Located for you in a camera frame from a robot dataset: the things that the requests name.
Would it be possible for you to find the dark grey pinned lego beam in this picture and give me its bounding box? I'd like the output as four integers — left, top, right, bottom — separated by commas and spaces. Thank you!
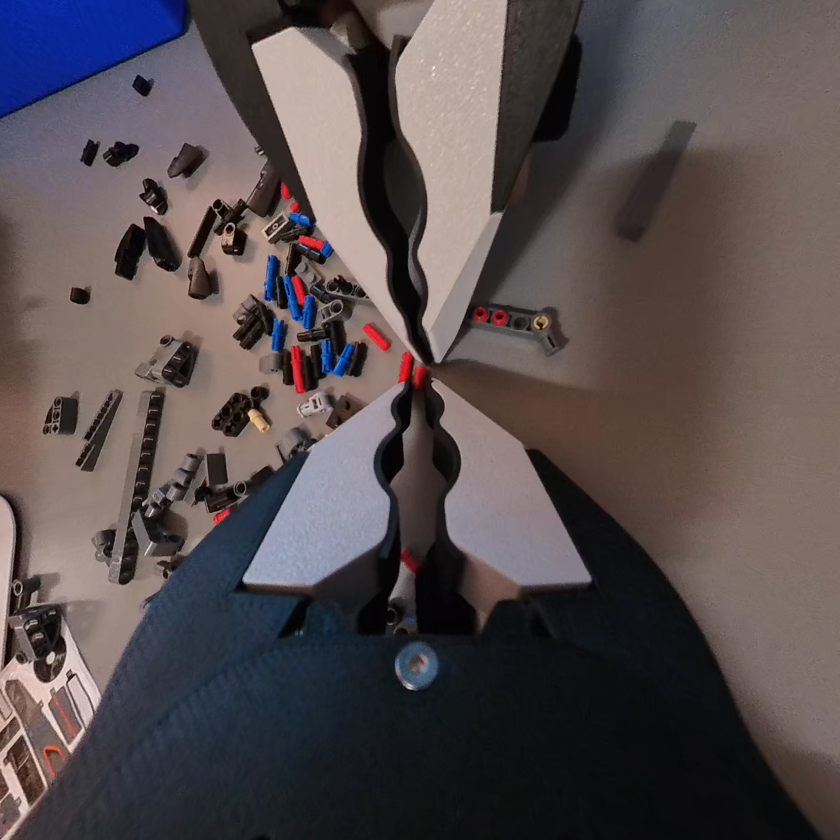
469, 305, 568, 357

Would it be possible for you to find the cluster of grey lego brackets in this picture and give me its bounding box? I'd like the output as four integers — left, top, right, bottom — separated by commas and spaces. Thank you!
92, 451, 204, 578

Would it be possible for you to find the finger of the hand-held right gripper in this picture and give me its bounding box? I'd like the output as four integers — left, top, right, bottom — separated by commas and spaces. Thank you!
388, 0, 511, 366
250, 26, 431, 363

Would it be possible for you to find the blue plastic bin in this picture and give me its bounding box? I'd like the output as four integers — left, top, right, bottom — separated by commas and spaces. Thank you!
0, 0, 193, 120

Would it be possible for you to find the dark grey hollow lego brick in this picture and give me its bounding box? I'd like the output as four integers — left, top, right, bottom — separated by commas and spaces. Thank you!
276, 425, 317, 463

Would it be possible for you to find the dark grey lego bar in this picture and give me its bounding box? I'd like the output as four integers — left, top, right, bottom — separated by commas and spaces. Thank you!
614, 120, 698, 242

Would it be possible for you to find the black square lego plate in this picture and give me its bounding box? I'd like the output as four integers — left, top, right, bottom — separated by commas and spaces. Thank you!
326, 394, 366, 431

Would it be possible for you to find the black rounded lego beam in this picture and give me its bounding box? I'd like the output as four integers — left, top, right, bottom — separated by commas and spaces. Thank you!
42, 395, 79, 437

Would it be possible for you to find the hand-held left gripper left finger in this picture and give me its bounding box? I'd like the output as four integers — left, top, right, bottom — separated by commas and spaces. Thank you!
241, 382, 414, 635

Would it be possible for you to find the dark grey toothed lego piece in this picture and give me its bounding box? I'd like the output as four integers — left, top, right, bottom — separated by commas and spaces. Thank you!
75, 390, 124, 471

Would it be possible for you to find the small mixed lego connector cluster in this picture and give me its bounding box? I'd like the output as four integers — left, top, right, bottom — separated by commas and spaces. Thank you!
200, 451, 277, 526

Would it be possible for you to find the grey and black lego bracket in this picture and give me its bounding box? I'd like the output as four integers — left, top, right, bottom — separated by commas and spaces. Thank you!
135, 335, 198, 386

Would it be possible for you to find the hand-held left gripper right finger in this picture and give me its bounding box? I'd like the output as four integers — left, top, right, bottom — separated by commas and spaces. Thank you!
424, 381, 595, 635

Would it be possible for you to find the black lego axle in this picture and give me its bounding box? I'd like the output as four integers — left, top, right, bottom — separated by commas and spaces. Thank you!
187, 205, 219, 259

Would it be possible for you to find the pile of small lego pins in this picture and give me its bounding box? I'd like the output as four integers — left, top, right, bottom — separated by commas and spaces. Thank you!
233, 197, 395, 395

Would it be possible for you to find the long dark grey lego beam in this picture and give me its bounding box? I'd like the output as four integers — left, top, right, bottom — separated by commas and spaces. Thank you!
107, 389, 166, 586

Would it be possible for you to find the short black lego beam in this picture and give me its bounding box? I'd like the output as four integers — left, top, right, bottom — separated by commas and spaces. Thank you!
210, 387, 270, 438

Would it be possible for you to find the dark grey lego connector pair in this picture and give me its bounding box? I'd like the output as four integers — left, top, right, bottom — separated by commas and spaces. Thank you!
8, 576, 64, 660

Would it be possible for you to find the group of black lego panels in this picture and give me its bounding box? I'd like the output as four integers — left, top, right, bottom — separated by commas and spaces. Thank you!
69, 74, 284, 305

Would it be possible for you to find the long light grey lego beam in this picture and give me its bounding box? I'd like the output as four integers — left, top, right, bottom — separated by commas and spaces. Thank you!
386, 594, 421, 636

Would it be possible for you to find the lego sticker sheet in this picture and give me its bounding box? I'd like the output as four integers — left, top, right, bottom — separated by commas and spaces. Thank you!
0, 617, 104, 811

